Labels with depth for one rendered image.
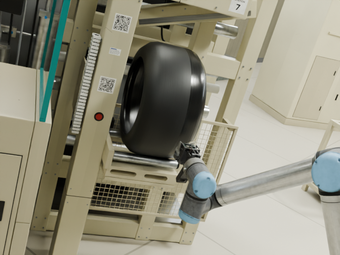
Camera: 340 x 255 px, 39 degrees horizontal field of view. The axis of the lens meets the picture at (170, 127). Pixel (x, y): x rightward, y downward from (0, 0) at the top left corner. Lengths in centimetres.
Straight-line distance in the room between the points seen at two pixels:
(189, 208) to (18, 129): 71
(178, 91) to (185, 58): 19
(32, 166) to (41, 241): 162
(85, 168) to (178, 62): 69
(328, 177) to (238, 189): 43
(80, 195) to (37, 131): 97
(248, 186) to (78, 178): 91
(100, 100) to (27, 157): 75
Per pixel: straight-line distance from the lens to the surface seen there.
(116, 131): 253
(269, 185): 181
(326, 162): 156
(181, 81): 213
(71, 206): 247
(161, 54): 218
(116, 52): 217
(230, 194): 189
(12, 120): 151
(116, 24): 214
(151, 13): 257
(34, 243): 313
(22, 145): 155
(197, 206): 183
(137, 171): 230
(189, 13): 262
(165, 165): 234
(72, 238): 259
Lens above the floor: 185
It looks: 19 degrees down
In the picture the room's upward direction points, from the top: 17 degrees clockwise
